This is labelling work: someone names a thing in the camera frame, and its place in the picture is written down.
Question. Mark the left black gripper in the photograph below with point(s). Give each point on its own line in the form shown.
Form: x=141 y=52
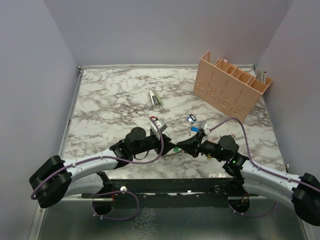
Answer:
x=167 y=144

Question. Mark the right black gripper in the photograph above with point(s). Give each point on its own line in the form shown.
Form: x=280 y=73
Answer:
x=191 y=145

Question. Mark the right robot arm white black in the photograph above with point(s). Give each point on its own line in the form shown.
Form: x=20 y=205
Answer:
x=300 y=193

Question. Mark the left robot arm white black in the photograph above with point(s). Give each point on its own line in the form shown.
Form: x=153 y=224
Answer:
x=58 y=178

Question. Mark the blue key tag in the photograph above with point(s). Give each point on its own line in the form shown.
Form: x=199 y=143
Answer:
x=190 y=120
x=194 y=129

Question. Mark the beige stapler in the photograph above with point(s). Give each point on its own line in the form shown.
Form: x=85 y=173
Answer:
x=155 y=98

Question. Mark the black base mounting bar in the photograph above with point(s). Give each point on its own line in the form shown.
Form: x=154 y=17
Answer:
x=182 y=192

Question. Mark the peach compartment organizer box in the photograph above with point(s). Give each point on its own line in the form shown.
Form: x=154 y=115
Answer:
x=228 y=88

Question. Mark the pens behind organizer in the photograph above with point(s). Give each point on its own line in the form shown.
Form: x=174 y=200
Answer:
x=261 y=76

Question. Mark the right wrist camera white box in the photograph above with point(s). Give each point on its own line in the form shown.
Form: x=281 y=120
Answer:
x=205 y=127

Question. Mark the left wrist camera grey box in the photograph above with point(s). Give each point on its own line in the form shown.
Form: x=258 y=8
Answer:
x=157 y=126

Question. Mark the aluminium table frame rail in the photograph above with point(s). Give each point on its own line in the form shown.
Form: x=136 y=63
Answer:
x=66 y=130

